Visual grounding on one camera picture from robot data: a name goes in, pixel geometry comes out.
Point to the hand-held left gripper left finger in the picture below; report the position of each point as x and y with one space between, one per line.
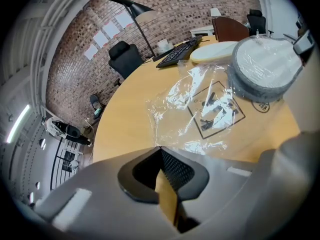
100 184

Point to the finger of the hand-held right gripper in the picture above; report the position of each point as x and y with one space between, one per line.
303 44

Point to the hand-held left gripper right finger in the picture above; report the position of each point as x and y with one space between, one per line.
225 196

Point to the clear plastic bag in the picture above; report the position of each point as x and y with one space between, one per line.
175 114

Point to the black metal railing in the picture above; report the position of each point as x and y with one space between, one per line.
62 159

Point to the black high-back office chair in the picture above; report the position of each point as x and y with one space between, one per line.
257 21

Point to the black and white machine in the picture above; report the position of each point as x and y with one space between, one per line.
65 129

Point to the brown wooden panel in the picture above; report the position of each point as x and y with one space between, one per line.
230 30

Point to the small dark chair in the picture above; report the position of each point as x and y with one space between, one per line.
96 105

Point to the cream oval pad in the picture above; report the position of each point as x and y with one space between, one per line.
212 52

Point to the long ceiling light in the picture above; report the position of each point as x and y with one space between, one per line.
18 124

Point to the black keyboard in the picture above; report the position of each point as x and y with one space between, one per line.
177 52

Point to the white round container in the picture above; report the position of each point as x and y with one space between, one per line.
165 45

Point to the black floor lamp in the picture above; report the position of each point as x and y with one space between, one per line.
141 7

